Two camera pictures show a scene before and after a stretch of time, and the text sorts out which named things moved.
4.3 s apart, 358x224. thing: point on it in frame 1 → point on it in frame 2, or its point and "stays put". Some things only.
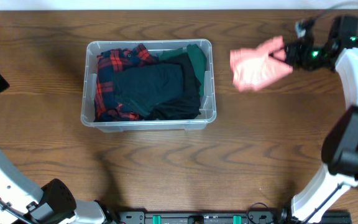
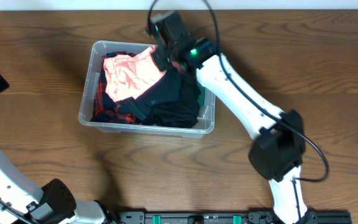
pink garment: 256,68 → 125,76
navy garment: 143,88 → 171,101
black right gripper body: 303,54 → 166,55
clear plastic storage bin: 148,85 stays put
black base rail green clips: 224,218 stays put
